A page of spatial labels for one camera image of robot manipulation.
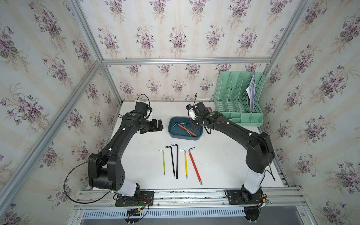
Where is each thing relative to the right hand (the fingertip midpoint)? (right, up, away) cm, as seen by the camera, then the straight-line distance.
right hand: (194, 121), depth 90 cm
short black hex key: (-16, -18, +3) cm, 24 cm away
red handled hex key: (-1, -27, -5) cm, 28 cm away
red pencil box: (+15, +8, +25) cm, 30 cm away
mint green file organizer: (+44, +20, +33) cm, 58 cm away
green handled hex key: (-19, -25, -3) cm, 32 cm away
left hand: (-23, -4, -6) cm, 24 cm away
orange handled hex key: (-10, -4, +14) cm, 17 cm away
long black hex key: (-11, -24, -2) cm, 27 cm away
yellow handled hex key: (-6, -26, -3) cm, 27 cm away
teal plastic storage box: (-10, -6, +14) cm, 18 cm away
